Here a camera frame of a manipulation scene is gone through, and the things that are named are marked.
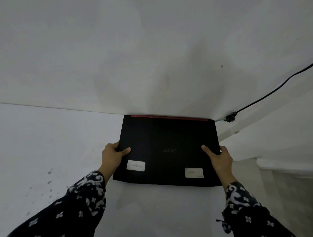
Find person's right hand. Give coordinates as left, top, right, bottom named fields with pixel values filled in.
left=201, top=145, right=235, bottom=182

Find person's left hand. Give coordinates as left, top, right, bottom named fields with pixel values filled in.
left=98, top=142, right=131, bottom=180

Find black laptop with red trim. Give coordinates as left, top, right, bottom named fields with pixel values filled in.
left=113, top=114, right=222, bottom=188

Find person's right forearm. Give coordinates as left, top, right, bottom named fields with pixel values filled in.
left=216, top=174, right=297, bottom=237

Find person's left forearm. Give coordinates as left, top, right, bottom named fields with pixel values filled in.
left=7, top=170, right=115, bottom=237

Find black power cable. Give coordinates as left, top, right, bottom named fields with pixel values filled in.
left=215, top=63, right=313, bottom=122

